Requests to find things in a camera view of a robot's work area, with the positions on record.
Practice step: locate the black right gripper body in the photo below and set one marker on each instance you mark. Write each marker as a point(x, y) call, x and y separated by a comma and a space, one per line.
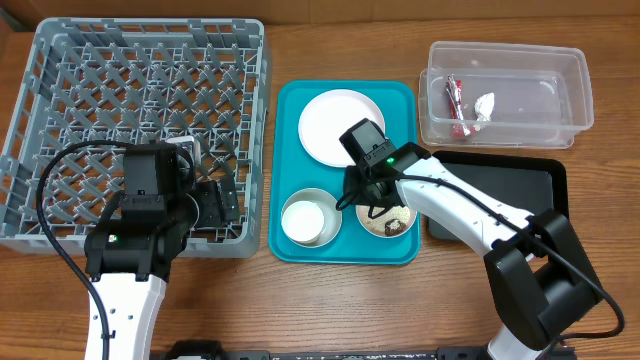
point(353, 192)

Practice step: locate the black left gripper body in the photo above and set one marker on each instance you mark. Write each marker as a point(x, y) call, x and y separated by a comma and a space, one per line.
point(207, 204)

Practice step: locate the grey bowl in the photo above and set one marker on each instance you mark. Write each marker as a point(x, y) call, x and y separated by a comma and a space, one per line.
point(327, 203)

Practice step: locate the pile of rice grains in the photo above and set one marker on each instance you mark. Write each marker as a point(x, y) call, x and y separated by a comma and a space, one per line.
point(380, 217)

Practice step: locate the pink bowl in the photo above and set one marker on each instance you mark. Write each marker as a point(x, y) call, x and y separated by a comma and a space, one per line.
point(387, 222)

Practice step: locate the brown food scrap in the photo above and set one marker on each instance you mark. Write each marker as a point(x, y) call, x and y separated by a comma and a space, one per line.
point(394, 227)

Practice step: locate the white cup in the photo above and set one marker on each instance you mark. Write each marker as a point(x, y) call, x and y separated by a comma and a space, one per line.
point(303, 222)

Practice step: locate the large white round plate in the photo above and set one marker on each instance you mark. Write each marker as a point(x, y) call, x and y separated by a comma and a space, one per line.
point(327, 117)

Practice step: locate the red foil snack wrapper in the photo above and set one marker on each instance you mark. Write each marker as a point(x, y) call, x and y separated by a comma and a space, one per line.
point(453, 88)

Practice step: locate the white napkin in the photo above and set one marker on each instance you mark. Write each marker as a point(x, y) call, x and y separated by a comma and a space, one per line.
point(484, 107)

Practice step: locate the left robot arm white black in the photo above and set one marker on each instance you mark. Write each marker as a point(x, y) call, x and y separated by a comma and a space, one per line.
point(141, 230)

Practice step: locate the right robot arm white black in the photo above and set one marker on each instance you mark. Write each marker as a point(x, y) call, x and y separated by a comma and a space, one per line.
point(540, 277)

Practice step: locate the black waste tray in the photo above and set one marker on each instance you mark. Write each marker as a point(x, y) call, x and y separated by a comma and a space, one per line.
point(533, 184)

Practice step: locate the grey plastic dish rack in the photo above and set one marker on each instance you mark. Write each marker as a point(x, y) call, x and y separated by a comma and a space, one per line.
point(108, 82)

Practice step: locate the clear plastic storage bin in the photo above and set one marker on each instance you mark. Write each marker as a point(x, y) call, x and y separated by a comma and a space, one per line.
point(543, 94)

